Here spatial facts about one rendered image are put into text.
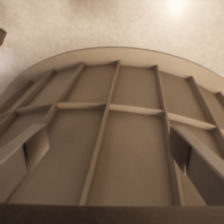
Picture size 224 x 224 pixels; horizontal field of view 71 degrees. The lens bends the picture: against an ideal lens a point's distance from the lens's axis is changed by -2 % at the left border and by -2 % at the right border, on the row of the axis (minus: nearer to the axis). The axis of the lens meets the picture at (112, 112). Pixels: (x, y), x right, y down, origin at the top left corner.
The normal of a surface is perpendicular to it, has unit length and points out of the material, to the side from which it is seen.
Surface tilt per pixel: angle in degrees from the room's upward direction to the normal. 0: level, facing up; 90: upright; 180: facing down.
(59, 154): 90
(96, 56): 0
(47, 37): 0
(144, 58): 0
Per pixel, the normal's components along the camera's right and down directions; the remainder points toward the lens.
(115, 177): 0.06, -0.76
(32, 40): -0.14, 0.63
